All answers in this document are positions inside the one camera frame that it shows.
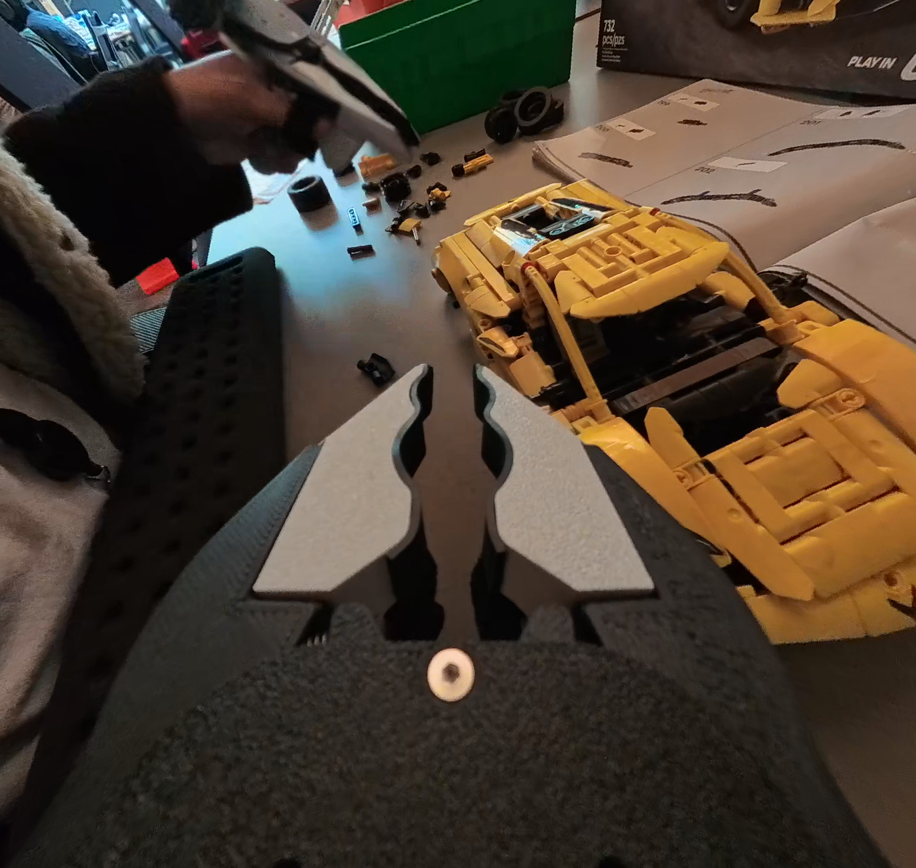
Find car set box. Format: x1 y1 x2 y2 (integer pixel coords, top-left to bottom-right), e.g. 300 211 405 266
596 0 916 100

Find yellow brick car model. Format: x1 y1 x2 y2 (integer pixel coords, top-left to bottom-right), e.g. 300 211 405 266
431 180 916 646

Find pile of small black yellow pieces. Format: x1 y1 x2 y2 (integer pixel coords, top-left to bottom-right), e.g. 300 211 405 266
347 149 495 261

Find red plastic piece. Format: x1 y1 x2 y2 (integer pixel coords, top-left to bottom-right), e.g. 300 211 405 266
136 258 180 295

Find grey desk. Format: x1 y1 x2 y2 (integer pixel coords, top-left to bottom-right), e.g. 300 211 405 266
114 0 916 868

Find green plastic bin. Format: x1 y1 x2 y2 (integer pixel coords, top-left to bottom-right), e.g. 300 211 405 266
338 0 582 135

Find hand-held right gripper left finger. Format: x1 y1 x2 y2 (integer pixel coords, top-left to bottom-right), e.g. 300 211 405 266
252 364 435 604

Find dark perforated panel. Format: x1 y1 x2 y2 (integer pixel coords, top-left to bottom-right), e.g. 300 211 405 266
29 247 287 740

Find person's left hand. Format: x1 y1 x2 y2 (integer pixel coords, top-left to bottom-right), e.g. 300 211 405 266
166 56 316 176

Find beige trousers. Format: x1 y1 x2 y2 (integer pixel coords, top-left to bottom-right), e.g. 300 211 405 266
0 367 119 812

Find open instruction booklet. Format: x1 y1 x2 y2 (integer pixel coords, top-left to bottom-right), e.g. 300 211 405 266
533 80 916 347

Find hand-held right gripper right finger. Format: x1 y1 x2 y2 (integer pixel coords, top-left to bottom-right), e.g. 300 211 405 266
472 366 656 600

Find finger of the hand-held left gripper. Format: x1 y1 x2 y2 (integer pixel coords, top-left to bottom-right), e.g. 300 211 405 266
322 92 416 164
313 49 421 148

